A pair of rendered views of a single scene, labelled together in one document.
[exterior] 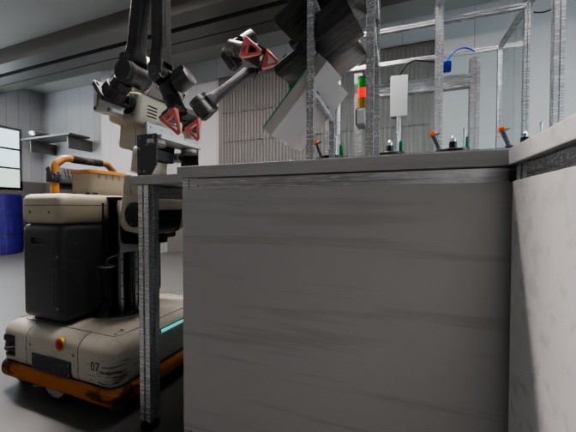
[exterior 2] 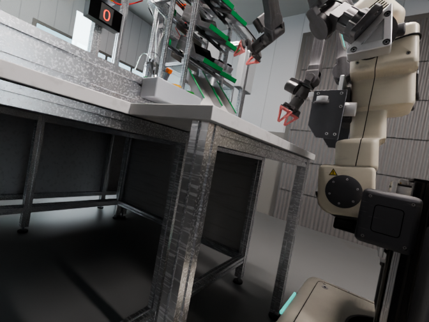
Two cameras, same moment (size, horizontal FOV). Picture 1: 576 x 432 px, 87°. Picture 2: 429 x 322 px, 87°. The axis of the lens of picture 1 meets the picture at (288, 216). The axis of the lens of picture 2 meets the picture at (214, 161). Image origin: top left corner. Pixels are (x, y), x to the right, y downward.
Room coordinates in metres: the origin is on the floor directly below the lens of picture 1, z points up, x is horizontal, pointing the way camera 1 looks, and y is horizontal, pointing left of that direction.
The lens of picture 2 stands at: (2.27, 0.33, 0.77)
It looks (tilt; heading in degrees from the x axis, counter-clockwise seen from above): 1 degrees down; 194
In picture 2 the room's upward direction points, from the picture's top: 10 degrees clockwise
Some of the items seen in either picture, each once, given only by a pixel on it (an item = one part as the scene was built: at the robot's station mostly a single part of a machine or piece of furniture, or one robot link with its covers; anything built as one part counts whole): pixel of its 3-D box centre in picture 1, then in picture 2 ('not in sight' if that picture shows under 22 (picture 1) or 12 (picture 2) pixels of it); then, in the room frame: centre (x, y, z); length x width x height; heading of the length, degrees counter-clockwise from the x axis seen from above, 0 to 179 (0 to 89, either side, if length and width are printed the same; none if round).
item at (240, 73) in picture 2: not in sight; (239, 103); (-0.39, -0.17, 1.43); 0.30 x 0.09 x 1.13; 161
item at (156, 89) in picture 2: not in sight; (173, 97); (1.57, -0.03, 0.93); 0.21 x 0.07 x 0.06; 161
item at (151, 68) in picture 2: not in sight; (151, 75); (0.59, -0.76, 1.32); 0.14 x 0.14 x 0.38
